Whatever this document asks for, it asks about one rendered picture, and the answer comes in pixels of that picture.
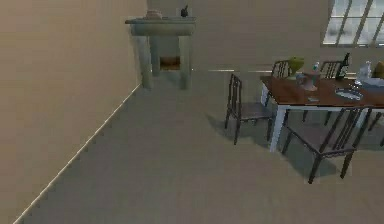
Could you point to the grey stone fireplace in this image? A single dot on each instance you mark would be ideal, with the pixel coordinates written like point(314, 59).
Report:
point(162, 28)

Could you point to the small black figurine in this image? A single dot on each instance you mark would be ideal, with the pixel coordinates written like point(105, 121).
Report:
point(184, 12)

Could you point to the brown dining table white legs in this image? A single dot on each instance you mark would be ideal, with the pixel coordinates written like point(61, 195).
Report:
point(293, 91)

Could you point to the tan bowl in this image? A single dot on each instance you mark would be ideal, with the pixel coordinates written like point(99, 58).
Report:
point(153, 14)

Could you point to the green leafy plant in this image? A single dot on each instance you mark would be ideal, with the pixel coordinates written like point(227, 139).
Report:
point(296, 64)

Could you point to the pink vase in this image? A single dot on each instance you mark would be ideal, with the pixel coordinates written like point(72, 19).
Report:
point(310, 81)

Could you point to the clear plastic bottle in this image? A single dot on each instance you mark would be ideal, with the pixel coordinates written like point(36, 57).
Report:
point(315, 66)

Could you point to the grey plate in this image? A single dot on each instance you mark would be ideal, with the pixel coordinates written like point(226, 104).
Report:
point(349, 94)

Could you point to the dark wine bottle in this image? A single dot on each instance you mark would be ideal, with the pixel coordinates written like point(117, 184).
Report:
point(343, 67)

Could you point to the clear glass jug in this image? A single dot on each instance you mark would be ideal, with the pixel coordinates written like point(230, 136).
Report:
point(364, 72)

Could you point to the pale blue folded cloth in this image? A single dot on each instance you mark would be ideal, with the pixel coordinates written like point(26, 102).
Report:
point(374, 82)

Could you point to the yellow-brown round object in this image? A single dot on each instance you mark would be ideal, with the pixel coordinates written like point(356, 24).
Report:
point(379, 70)

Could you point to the window with grey frame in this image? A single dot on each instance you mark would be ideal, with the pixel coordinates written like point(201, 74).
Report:
point(355, 21)

